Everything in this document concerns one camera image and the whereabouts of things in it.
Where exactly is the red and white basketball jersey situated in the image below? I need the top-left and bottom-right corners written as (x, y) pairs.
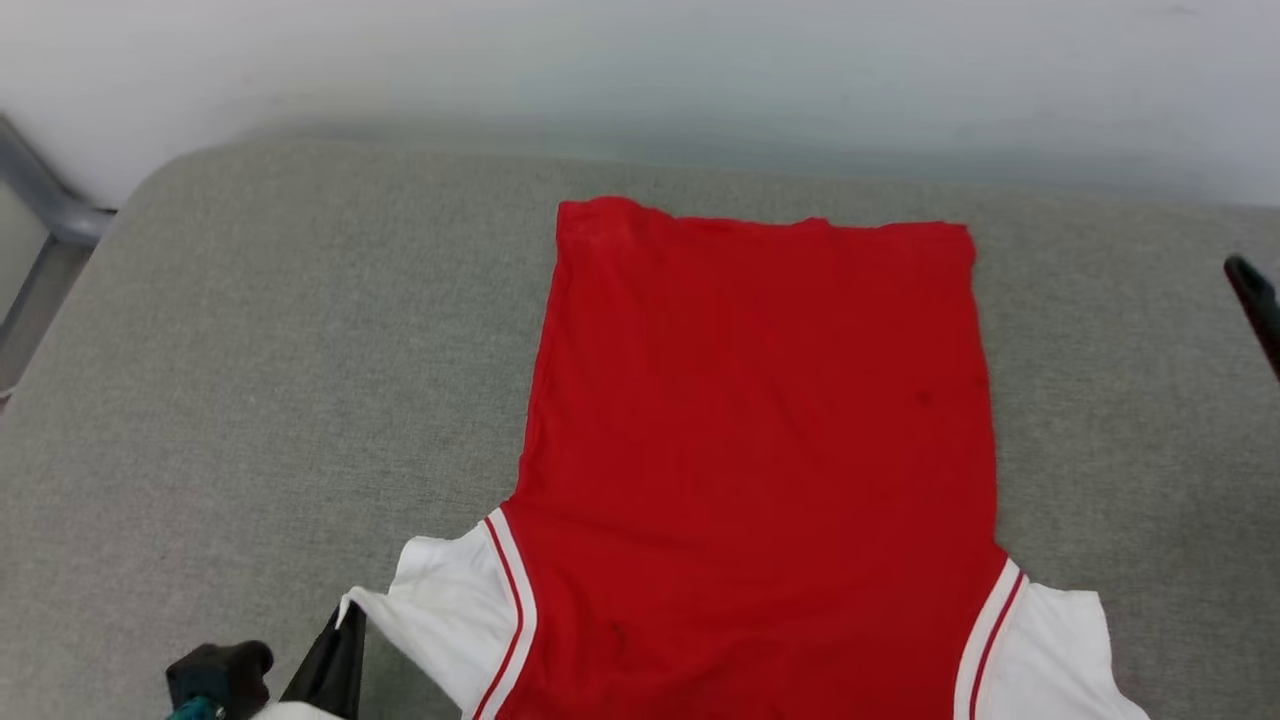
top-left (335, 195), bottom-right (1151, 720)

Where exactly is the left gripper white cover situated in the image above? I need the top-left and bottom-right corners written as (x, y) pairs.
top-left (250, 600), bottom-right (368, 720)

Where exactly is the grey metal frame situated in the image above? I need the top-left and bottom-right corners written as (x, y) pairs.
top-left (0, 115), bottom-right (116, 401)

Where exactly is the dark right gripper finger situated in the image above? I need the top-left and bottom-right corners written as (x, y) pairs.
top-left (1224, 255), bottom-right (1280, 383)

